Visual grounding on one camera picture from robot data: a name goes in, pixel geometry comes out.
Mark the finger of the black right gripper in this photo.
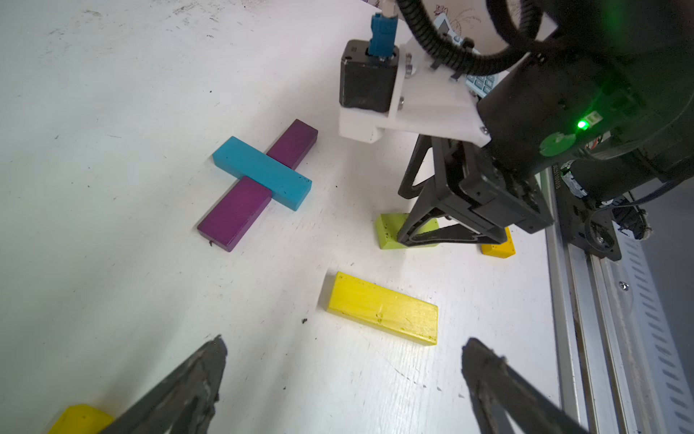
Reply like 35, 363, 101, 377
397, 184, 508, 247
398, 135, 432, 199

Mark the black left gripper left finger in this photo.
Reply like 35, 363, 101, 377
103, 336, 228, 433

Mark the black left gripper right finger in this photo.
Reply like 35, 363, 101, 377
461, 337, 587, 433

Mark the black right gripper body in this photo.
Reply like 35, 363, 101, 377
431, 137, 554, 235

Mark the lime green block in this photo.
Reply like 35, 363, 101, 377
375, 213, 408, 251

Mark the yellow-orange block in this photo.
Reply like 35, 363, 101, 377
481, 227, 516, 259

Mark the yellow long block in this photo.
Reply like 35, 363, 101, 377
327, 272, 439, 345

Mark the teal long block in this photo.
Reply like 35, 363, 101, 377
213, 137, 313, 211

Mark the purple block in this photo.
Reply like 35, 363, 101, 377
197, 177, 272, 252
267, 119, 318, 170

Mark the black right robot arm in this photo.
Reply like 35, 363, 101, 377
398, 1, 693, 247

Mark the light blue calculator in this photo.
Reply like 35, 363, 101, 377
430, 12, 511, 99

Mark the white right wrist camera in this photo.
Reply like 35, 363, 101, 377
338, 13, 500, 146

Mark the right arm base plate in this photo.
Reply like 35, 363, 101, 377
552, 165, 652, 262

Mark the aluminium front rail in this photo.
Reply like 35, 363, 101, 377
539, 167, 694, 434

